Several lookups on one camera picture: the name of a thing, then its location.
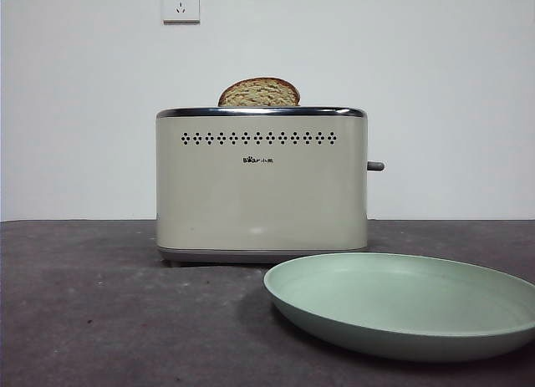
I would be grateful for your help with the large toast bread slice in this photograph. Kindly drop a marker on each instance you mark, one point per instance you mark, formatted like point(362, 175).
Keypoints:
point(259, 93)

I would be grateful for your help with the pale green round plate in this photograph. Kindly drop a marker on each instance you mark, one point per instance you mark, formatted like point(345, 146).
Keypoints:
point(397, 303)

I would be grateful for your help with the cream two-slot toaster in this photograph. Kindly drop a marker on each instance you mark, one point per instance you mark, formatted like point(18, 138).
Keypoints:
point(259, 195)

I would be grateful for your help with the grey toaster lever knob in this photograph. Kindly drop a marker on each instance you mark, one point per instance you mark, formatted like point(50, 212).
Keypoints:
point(376, 166)

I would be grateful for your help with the white wall socket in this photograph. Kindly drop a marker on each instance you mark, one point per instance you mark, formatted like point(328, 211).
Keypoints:
point(181, 4)

